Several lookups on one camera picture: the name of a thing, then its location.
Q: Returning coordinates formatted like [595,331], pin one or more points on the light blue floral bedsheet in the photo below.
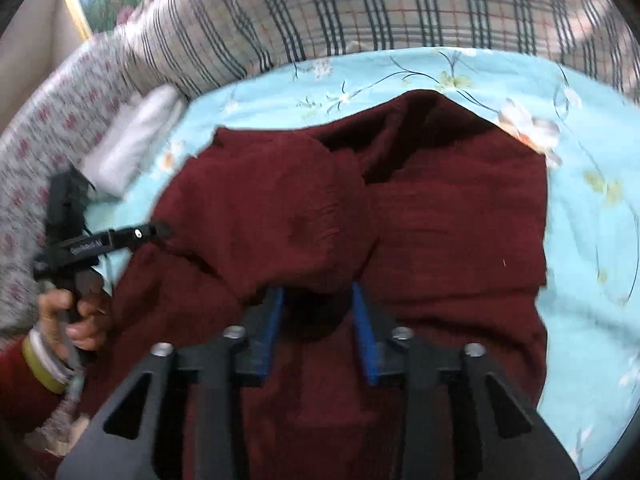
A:
[575,210]

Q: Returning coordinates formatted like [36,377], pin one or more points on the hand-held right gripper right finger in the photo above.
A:
[364,330]

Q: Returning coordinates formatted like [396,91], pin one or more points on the dark red garment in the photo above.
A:
[350,260]

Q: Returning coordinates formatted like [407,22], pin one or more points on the person's left forearm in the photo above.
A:
[35,385]

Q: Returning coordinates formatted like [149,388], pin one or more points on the person's left hand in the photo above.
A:
[82,325]

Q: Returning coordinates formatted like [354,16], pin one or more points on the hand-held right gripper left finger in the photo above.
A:
[268,330]

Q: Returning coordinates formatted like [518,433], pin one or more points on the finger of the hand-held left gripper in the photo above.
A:
[140,234]

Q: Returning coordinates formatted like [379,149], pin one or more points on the plaid pillow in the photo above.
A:
[360,10]

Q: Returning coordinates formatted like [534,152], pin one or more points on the white folded cloth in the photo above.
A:
[131,140]

